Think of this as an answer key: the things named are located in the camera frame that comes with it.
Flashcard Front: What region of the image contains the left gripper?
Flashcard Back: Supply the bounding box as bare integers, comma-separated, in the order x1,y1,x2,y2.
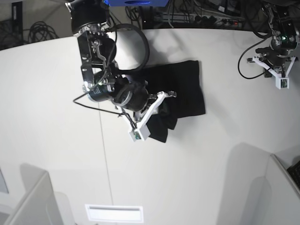
247,47,299,81

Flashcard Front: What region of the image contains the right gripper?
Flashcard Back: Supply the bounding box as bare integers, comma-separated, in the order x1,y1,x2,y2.
111,81,177,128

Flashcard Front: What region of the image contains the black T-shirt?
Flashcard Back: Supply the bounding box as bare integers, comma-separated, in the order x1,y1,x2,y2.
129,60,206,143

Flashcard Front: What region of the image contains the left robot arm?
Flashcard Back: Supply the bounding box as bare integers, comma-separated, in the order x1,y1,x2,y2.
237,0,300,88

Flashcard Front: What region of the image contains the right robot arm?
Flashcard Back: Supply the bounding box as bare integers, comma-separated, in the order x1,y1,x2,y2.
65,0,176,128

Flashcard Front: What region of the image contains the white power strip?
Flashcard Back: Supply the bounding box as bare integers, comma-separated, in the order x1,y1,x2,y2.
194,15,240,26

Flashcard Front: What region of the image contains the black keyboard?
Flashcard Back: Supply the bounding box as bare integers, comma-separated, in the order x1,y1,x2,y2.
287,161,300,187

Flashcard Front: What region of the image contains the blue box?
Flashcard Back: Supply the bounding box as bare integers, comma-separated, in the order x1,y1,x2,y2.
104,0,169,7

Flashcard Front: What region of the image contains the white right partition panel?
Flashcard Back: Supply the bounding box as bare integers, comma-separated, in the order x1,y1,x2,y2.
256,154,300,225

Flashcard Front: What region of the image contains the white partition panel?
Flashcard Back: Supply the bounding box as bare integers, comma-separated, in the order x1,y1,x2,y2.
256,154,300,225
0,164,64,225

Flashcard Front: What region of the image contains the white left partition panel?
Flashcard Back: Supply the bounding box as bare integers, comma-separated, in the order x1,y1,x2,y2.
0,164,64,225

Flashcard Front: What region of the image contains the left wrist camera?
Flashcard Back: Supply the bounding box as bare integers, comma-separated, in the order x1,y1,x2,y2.
275,77,290,89

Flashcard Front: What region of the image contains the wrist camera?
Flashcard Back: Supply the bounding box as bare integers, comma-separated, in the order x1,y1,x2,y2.
275,77,290,89
128,126,150,142

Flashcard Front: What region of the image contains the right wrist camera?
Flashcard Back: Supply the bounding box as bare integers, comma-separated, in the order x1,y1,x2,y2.
128,126,150,142

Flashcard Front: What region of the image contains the coiled black cable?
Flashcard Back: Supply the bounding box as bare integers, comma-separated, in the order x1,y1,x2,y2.
27,21,59,43

